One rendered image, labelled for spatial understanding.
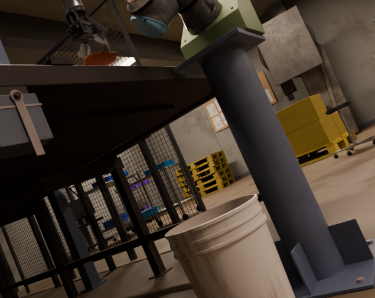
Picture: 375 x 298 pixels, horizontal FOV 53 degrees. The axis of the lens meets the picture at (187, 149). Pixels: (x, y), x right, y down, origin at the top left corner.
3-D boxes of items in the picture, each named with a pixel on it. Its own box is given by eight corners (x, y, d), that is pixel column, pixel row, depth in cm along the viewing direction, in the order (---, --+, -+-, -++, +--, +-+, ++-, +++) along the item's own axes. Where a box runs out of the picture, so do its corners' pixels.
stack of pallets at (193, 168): (237, 180, 868) (224, 149, 874) (224, 188, 805) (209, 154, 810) (201, 195, 924) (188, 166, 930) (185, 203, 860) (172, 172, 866)
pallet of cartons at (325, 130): (249, 187, 567) (226, 136, 574) (271, 172, 667) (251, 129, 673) (351, 147, 491) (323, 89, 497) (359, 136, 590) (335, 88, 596)
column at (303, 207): (382, 239, 138) (281, 29, 145) (374, 288, 106) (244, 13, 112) (288, 263, 158) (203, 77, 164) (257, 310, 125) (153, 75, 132)
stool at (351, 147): (378, 139, 448) (357, 97, 452) (378, 144, 401) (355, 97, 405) (336, 155, 470) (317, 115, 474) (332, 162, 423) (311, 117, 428)
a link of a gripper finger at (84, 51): (75, 67, 146) (74, 42, 145) (86, 67, 151) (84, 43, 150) (82, 66, 145) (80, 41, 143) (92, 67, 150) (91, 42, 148)
